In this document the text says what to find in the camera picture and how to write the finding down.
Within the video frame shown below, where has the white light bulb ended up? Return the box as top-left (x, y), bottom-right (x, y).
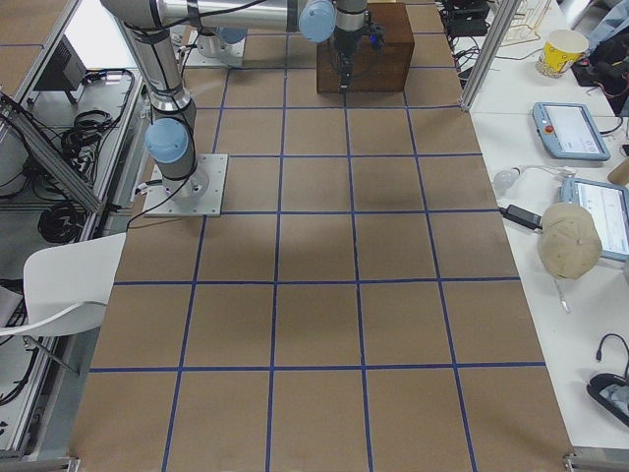
top-left (492, 167), bottom-right (522, 194)

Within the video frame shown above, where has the cardboard tube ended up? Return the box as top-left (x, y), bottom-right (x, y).
top-left (607, 159), bottom-right (629, 186)

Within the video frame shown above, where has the aluminium frame post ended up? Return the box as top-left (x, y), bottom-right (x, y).
top-left (460, 0), bottom-right (520, 111)

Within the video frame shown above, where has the beige cap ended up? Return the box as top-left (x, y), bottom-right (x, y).
top-left (538, 203), bottom-right (602, 279)

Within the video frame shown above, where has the blue teach pendant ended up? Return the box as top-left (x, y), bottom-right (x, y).
top-left (559, 177), bottom-right (628, 262)
top-left (532, 102), bottom-right (610, 162)

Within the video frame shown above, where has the black power adapter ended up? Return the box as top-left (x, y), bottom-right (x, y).
top-left (499, 205), bottom-right (543, 230)

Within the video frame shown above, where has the popcorn paper cup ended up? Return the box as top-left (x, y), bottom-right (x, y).
top-left (536, 29), bottom-right (589, 79)

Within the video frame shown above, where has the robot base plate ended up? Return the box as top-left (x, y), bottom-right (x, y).
top-left (143, 153), bottom-right (228, 217)

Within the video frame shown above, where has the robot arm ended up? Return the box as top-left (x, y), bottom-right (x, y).
top-left (102, 1), bottom-right (304, 202)
top-left (187, 1), bottom-right (384, 93)

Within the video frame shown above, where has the white chair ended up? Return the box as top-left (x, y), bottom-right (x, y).
top-left (1, 232), bottom-right (126, 375)

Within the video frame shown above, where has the dark wooden drawer cabinet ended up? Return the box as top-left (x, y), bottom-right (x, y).
top-left (316, 3), bottom-right (415, 94)

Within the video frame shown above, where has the gold wire rack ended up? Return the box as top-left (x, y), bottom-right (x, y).
top-left (501, 0), bottom-right (550, 46)

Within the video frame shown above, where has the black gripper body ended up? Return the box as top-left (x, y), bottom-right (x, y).
top-left (336, 50), bottom-right (354, 74)

